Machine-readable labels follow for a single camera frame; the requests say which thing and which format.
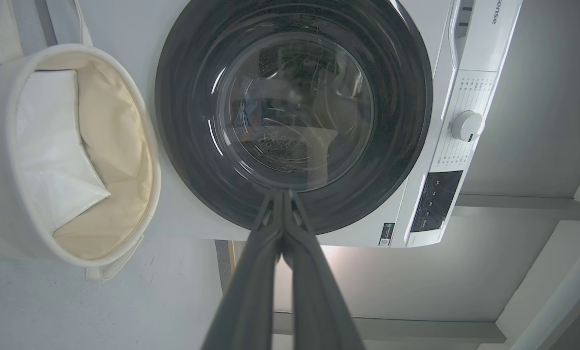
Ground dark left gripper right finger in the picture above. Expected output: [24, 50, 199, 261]
[283, 190, 366, 350]

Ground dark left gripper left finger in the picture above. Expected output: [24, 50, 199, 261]
[202, 189, 285, 350]

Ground black round glass washer door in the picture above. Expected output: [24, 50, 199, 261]
[155, 0, 433, 235]

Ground white front-load washing machine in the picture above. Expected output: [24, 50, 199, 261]
[42, 0, 524, 248]

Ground small QR code sticker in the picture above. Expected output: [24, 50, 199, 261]
[378, 223, 396, 246]

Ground black washer display panel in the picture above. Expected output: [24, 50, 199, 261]
[410, 170, 464, 233]

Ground white round control knob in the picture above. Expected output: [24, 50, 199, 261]
[451, 111, 485, 142]

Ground white liner pad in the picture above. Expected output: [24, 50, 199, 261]
[16, 70, 112, 233]

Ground white detergent drawer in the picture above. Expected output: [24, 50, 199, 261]
[448, 0, 524, 74]

